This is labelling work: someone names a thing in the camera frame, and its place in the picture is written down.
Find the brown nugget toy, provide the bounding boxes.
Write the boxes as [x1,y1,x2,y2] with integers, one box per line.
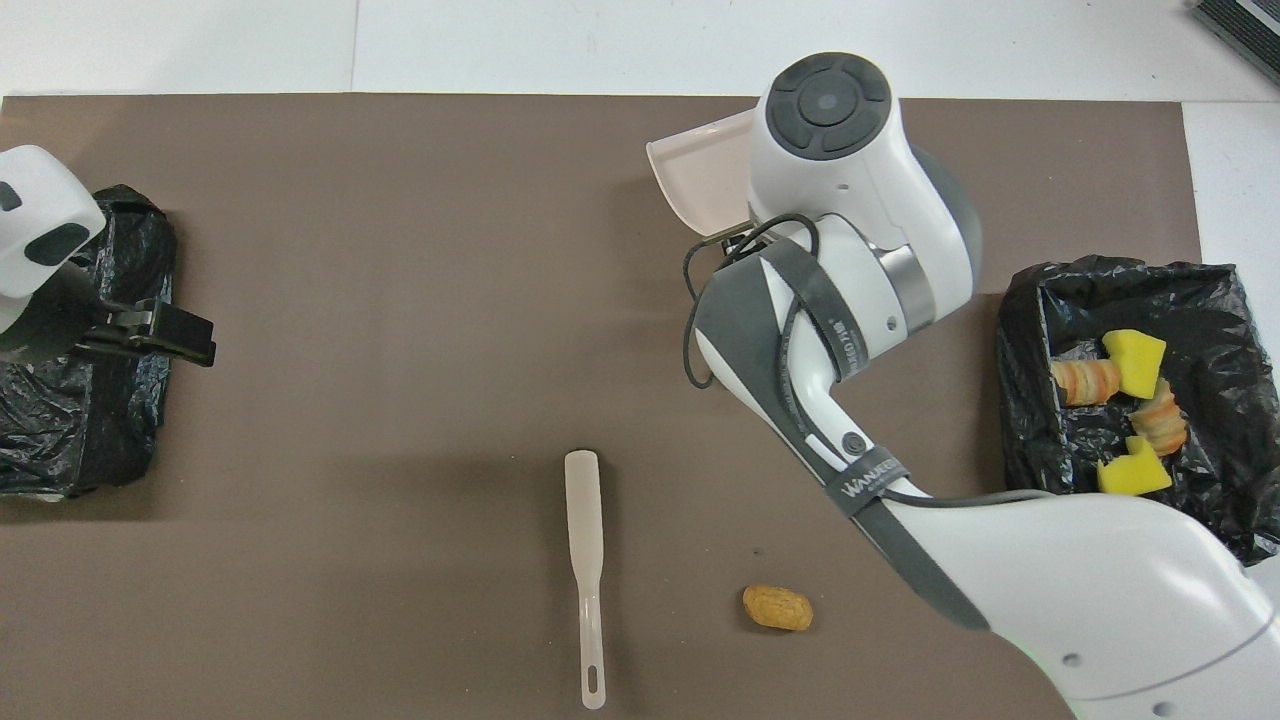
[742,584,815,632]

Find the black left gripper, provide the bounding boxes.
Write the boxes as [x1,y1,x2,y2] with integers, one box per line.
[0,258,217,368]

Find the dark ribbed device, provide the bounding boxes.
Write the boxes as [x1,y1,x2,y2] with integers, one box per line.
[1190,0,1280,86]

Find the yellow sponge block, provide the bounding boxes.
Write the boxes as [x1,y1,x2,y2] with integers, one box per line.
[1102,329,1168,400]

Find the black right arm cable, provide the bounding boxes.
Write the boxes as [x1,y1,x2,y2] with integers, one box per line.
[683,213,1051,506]

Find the beige hand brush black bristles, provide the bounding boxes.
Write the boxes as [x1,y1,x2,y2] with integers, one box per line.
[564,450,608,711]

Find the open bin black bag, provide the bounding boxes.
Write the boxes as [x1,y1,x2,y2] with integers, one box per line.
[997,254,1280,566]

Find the beige plastic dustpan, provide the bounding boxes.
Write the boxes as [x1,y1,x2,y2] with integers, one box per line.
[646,108,756,241]

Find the crusty bread chunk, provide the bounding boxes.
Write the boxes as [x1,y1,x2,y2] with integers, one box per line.
[1128,378,1189,457]
[1050,358,1123,407]

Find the bin wrapped black bag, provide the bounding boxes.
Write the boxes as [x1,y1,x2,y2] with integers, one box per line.
[0,184,179,501]

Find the notched yellow sponge piece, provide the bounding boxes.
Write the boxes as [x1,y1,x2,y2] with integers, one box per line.
[1096,435,1174,497]

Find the brown paper table mat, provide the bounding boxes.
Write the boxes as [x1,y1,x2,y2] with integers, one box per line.
[0,94,1251,720]

